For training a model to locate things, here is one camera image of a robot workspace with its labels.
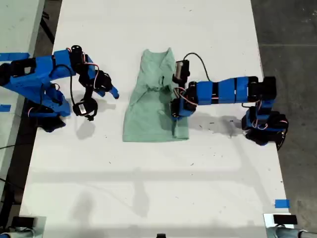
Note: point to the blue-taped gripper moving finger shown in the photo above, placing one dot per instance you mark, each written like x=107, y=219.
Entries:
x=101, y=93

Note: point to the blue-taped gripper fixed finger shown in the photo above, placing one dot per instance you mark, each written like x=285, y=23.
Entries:
x=114, y=93
x=177, y=119

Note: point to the pale green T-shirt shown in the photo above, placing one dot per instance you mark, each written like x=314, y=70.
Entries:
x=146, y=116

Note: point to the blue and black robot arm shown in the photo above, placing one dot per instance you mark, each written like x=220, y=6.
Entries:
x=230, y=90
x=29, y=77

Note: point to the black stand leg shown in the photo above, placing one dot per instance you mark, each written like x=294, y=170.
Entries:
x=48, y=27

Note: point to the long blue tape strip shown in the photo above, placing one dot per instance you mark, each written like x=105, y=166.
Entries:
x=12, y=56

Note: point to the short blue tape strip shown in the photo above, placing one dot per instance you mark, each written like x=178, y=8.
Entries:
x=5, y=108

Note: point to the white side table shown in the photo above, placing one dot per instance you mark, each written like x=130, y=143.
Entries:
x=15, y=24

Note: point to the square blue tape piece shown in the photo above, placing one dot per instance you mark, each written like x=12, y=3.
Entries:
x=281, y=203

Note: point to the white plate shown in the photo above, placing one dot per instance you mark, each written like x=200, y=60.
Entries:
x=268, y=220

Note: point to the grey metal plate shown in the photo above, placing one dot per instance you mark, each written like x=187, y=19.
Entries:
x=40, y=226

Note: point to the small black box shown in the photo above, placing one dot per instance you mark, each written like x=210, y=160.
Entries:
x=284, y=219
x=23, y=221

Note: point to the black camera box with white label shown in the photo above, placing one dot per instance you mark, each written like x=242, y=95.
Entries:
x=84, y=109

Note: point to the black and silver camera box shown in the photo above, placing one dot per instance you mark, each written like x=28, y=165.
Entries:
x=182, y=72

